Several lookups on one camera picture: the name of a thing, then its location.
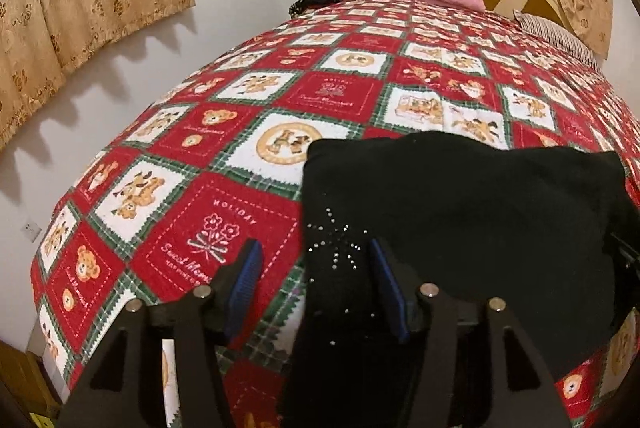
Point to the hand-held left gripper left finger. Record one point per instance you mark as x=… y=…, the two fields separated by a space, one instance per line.
x=245 y=280

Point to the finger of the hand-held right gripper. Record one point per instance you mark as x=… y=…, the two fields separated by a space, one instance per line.
x=629 y=253

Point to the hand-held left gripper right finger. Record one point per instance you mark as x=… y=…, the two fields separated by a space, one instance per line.
x=389 y=288

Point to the black pants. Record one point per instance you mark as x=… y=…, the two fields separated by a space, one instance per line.
x=475 y=218

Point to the red printed blanket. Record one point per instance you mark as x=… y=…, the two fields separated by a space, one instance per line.
x=200 y=208

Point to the striped pillow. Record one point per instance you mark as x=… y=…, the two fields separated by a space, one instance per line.
x=560 y=37

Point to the wooden furniture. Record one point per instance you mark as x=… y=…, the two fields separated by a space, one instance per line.
x=25 y=383

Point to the small black object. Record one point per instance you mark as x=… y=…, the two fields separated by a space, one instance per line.
x=317 y=0

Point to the white wall socket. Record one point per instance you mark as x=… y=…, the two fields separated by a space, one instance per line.
x=32 y=230

